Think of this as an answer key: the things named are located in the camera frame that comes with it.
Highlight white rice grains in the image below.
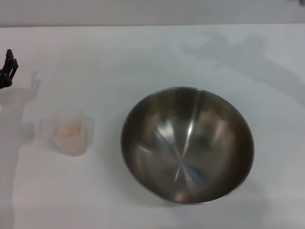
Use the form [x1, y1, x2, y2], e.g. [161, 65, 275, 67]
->
[56, 121, 85, 153]

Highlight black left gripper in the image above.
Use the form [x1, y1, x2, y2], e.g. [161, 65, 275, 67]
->
[0, 49, 20, 90]

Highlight clear plastic measuring cup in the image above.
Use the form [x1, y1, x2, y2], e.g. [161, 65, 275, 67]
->
[38, 107, 96, 157]

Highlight stainless steel mixing bowl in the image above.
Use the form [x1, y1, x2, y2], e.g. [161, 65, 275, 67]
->
[120, 86, 255, 205]

